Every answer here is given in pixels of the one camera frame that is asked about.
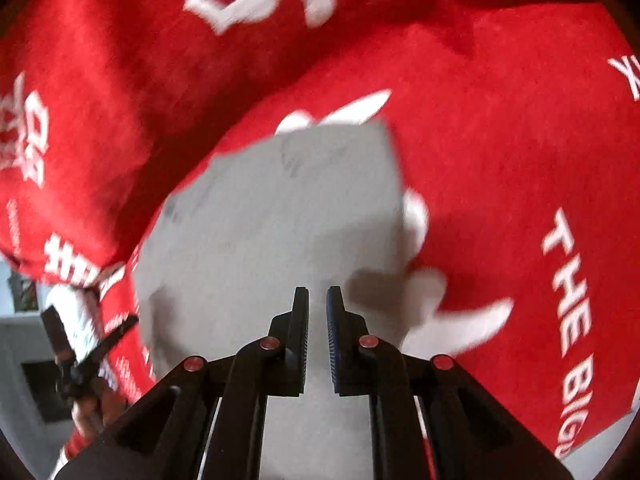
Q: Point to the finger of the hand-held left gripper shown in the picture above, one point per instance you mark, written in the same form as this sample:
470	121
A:
57	332
107	342

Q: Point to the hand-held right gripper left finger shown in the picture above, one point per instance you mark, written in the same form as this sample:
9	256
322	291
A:
300	340

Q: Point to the grey shirt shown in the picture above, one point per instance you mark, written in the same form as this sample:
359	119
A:
280	220

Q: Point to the framed wall picture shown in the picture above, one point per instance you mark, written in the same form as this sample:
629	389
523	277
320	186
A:
24	292

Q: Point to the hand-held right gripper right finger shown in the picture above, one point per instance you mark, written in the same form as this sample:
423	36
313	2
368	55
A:
334	340

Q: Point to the person's left hand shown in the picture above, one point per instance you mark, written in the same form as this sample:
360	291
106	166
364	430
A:
97	412

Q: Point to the red printed blanket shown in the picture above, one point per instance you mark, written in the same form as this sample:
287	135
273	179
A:
500	160

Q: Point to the dark cabinet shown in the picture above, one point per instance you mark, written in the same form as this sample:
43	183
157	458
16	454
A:
42	390

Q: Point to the person's left forearm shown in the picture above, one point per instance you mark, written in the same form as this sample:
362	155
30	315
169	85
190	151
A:
70	452

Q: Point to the white quilted cloth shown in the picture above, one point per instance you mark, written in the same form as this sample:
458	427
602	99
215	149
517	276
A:
75	310

